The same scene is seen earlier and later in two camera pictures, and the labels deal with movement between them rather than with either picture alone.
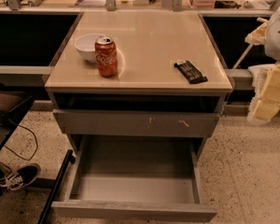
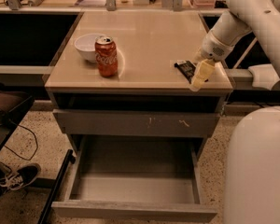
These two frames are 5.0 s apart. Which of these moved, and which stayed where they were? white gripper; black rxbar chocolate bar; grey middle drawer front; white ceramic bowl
Moved: white gripper
Stayed: grey middle drawer front; white ceramic bowl; black rxbar chocolate bar
